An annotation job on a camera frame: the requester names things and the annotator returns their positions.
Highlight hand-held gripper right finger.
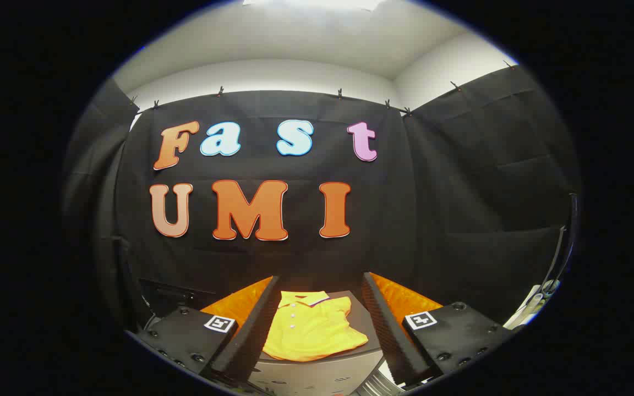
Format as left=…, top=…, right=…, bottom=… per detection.
left=361, top=272, right=517, bottom=387

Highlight thick black cable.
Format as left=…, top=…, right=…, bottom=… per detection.
left=547, top=192, right=578, bottom=289

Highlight yellow polo shirt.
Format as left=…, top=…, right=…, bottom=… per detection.
left=263, top=290, right=369, bottom=362

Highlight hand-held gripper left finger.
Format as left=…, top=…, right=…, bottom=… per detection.
left=129, top=275, right=282, bottom=387

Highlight white plastic object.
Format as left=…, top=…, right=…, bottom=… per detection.
left=503, top=279, right=561, bottom=331

